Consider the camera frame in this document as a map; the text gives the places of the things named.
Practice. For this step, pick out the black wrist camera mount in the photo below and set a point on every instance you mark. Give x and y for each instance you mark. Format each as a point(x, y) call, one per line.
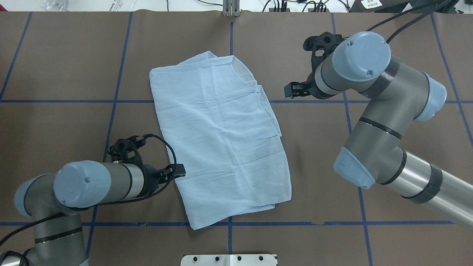
point(322, 46)
point(126, 150)

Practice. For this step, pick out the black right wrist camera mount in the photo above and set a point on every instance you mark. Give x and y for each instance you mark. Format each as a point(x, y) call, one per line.
point(322, 46)

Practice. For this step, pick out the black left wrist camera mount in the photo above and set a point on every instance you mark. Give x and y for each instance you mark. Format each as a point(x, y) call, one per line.
point(126, 150)

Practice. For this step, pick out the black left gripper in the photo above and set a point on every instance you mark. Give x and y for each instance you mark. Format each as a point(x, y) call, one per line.
point(150, 177)

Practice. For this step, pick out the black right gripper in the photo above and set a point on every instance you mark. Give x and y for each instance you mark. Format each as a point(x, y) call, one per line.
point(311, 89)

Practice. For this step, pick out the light blue button shirt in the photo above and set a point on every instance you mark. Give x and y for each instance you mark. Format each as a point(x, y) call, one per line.
point(222, 128)

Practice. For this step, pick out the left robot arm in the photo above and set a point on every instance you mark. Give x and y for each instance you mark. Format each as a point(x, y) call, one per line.
point(55, 201)

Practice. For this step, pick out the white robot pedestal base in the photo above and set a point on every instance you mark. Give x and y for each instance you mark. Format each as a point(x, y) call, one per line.
point(230, 260)

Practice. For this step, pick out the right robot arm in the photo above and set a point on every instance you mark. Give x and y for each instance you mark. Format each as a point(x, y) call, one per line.
point(398, 95)

